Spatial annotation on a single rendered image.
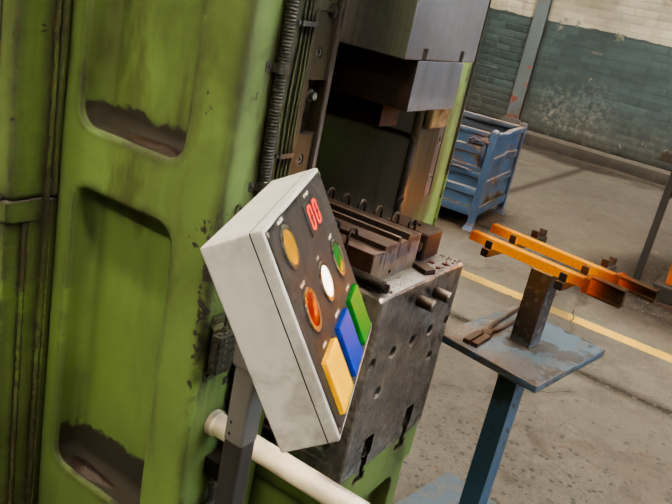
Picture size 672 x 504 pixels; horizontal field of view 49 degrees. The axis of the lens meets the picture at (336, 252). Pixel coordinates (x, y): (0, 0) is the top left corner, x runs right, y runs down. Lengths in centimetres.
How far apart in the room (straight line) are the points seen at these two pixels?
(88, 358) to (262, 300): 92
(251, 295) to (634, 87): 841
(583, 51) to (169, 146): 812
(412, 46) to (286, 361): 68
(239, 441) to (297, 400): 26
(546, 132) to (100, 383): 811
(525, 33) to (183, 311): 839
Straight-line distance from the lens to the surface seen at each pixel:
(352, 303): 111
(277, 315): 87
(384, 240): 156
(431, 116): 181
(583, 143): 929
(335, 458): 165
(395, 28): 137
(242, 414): 113
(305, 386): 90
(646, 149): 912
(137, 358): 162
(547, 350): 208
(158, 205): 139
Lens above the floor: 148
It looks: 20 degrees down
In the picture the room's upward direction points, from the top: 12 degrees clockwise
